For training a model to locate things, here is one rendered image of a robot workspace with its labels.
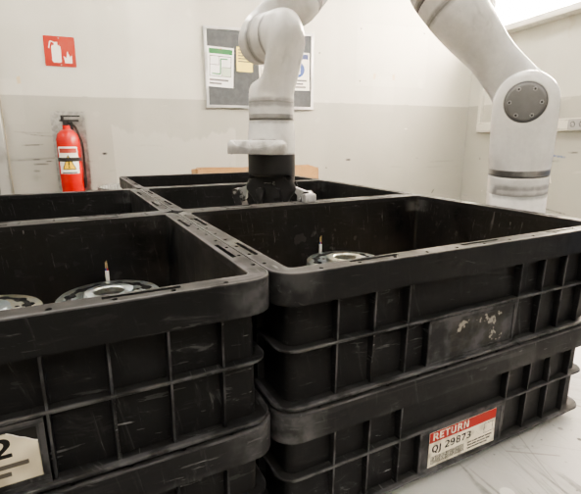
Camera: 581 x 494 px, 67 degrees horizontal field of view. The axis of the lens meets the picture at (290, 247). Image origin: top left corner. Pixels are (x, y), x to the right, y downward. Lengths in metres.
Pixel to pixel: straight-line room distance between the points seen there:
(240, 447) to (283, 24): 0.54
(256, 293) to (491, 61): 0.65
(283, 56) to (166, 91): 3.06
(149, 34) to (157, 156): 0.88
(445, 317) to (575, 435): 0.26
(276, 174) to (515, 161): 0.37
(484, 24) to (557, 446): 0.60
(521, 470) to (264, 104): 0.55
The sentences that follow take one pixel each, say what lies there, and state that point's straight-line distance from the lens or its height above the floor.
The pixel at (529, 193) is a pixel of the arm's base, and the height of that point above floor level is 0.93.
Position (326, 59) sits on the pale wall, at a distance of 4.04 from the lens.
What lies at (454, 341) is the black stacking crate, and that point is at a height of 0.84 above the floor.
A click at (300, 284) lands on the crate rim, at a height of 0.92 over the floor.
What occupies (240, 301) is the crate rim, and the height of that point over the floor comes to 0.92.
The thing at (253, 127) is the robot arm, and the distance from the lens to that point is 0.69.
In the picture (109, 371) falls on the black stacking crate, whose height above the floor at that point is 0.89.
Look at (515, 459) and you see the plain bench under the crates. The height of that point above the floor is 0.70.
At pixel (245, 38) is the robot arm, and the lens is 0.72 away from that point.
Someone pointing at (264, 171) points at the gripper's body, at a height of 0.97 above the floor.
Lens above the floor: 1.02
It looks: 14 degrees down
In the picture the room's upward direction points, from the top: straight up
